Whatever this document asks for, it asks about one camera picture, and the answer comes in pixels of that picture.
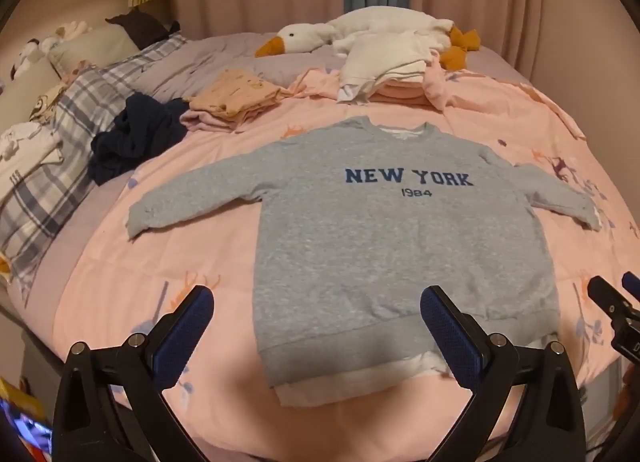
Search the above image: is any peach folded garment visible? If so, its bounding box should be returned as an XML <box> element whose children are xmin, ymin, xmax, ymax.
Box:
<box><xmin>189</xmin><ymin>68</ymin><xmax>283</xmax><ymax>119</ymax></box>

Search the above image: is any pale pink folded garment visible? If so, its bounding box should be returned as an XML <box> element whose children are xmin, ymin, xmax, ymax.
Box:
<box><xmin>179</xmin><ymin>97</ymin><xmax>281</xmax><ymax>133</ymax></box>

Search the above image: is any navy crumpled garment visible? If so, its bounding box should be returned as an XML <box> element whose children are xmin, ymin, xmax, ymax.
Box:
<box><xmin>89</xmin><ymin>92</ymin><xmax>191</xmax><ymax>187</ymax></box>

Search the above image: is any plaid pillow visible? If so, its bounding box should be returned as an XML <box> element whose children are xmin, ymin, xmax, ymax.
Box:
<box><xmin>0</xmin><ymin>32</ymin><xmax>188</xmax><ymax>283</ymax></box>

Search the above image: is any grey printed sweatshirt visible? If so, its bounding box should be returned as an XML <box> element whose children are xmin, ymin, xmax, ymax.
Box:
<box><xmin>127</xmin><ymin>117</ymin><xmax>608</xmax><ymax>408</ymax></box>

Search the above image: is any black cloth on headboard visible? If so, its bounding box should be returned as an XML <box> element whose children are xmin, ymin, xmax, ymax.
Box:
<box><xmin>105</xmin><ymin>11</ymin><xmax>181</xmax><ymax>50</ymax></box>

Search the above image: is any cream pillow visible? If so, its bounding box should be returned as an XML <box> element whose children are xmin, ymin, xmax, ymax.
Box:
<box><xmin>47</xmin><ymin>25</ymin><xmax>141</xmax><ymax>76</ymax></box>

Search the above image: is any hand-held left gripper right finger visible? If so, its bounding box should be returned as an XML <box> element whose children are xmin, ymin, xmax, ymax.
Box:
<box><xmin>420</xmin><ymin>285</ymin><xmax>586</xmax><ymax>462</ymax></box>

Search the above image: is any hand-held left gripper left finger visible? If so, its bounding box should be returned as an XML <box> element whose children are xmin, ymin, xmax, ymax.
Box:
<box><xmin>52</xmin><ymin>285</ymin><xmax>216</xmax><ymax>462</ymax></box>

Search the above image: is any pink printed blanket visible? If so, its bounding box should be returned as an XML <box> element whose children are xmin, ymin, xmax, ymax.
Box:
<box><xmin>52</xmin><ymin>67</ymin><xmax>638</xmax><ymax>460</ymax></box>

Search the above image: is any panda print cushion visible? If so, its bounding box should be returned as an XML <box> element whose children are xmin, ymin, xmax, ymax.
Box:
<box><xmin>30</xmin><ymin>87</ymin><xmax>66</xmax><ymax>120</ymax></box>

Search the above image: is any white printed garment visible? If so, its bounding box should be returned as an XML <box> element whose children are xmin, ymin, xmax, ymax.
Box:
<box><xmin>0</xmin><ymin>121</ymin><xmax>63</xmax><ymax>203</ymax></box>

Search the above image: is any white goose plush toy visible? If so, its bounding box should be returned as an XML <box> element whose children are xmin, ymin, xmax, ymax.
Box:
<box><xmin>255</xmin><ymin>6</ymin><xmax>482</xmax><ymax>70</ymax></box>

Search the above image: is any white brown plush toy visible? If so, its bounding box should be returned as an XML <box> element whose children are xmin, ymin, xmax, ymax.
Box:
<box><xmin>55</xmin><ymin>21</ymin><xmax>93</xmax><ymax>40</ymax></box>

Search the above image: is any colourful box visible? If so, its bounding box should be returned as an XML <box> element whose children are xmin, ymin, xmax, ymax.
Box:
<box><xmin>0</xmin><ymin>377</ymin><xmax>53</xmax><ymax>462</ymax></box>

